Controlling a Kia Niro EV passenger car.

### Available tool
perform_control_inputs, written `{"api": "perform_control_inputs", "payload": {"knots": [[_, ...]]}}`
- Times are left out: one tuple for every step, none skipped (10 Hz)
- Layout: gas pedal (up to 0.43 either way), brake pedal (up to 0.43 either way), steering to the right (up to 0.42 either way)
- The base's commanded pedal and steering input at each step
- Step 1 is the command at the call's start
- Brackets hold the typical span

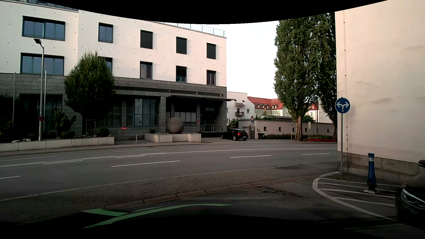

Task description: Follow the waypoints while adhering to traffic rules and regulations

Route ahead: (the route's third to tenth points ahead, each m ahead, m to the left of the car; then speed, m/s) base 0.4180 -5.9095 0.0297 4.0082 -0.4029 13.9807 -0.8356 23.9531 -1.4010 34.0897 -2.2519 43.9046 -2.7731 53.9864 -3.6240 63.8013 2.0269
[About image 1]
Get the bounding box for metal railing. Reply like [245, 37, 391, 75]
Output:
[201, 124, 224, 133]

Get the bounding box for black car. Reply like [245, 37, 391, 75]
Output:
[221, 129, 249, 141]

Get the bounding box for white building with balcony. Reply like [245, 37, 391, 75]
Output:
[226, 92, 255, 125]

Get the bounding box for large stone ball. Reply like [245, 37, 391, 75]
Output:
[166, 117, 185, 134]

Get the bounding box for pale concrete plinth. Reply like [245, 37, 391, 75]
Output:
[144, 132, 202, 143]

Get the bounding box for grey asphalt road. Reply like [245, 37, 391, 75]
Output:
[0, 142, 425, 224]

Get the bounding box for red-roofed building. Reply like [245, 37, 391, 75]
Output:
[247, 96, 332, 124]

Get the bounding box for road markings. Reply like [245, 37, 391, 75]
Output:
[0, 146, 399, 221]

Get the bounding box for white and grey building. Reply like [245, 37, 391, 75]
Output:
[0, 0, 236, 141]

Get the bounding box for tall poplar trees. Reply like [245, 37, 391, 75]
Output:
[273, 13, 338, 141]

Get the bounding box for car's own bonnet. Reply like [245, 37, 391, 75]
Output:
[0, 203, 425, 239]

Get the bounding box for grey pavement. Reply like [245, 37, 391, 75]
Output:
[0, 138, 338, 157]

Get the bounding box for cone-shaped green tree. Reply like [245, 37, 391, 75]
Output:
[64, 50, 117, 137]

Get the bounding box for blue round road sign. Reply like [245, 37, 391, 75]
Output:
[335, 97, 351, 175]

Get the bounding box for green bushes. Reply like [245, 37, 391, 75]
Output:
[0, 111, 110, 143]

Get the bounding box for blue bollard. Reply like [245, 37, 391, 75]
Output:
[364, 153, 380, 194]

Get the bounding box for pale plastered building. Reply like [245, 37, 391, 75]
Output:
[335, 0, 425, 185]

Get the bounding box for dark parked car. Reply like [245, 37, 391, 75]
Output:
[395, 160, 425, 224]

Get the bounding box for beige low wall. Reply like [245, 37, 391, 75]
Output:
[238, 119, 335, 139]

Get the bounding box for pale concrete planter wall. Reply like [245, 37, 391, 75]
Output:
[0, 136, 115, 153]

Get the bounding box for grey lamp post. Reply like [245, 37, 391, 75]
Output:
[33, 38, 45, 141]

